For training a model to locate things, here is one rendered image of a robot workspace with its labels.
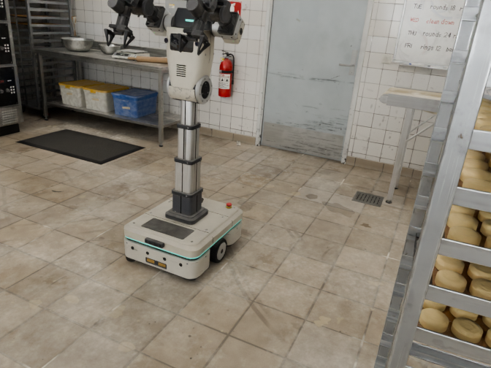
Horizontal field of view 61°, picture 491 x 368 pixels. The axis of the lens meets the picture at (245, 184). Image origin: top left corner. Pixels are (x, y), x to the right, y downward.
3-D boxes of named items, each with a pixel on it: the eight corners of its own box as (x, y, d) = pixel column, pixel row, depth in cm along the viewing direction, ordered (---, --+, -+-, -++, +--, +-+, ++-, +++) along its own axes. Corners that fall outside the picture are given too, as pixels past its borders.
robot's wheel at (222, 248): (221, 232, 267) (229, 234, 265) (219, 253, 273) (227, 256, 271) (207, 242, 253) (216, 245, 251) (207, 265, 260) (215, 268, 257)
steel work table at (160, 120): (40, 120, 538) (31, 40, 501) (82, 110, 599) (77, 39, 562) (161, 148, 468) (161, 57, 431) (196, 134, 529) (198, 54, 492)
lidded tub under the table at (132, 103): (110, 114, 500) (109, 92, 490) (134, 107, 540) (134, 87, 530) (136, 119, 487) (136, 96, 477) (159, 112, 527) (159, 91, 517)
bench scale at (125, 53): (112, 58, 477) (111, 50, 474) (127, 56, 505) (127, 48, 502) (134, 60, 469) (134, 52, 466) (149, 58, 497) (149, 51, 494)
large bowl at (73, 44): (54, 50, 510) (52, 37, 504) (78, 48, 543) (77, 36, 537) (78, 53, 495) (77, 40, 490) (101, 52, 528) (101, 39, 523)
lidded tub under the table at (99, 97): (82, 108, 518) (80, 87, 508) (108, 102, 557) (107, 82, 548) (106, 112, 503) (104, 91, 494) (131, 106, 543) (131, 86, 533)
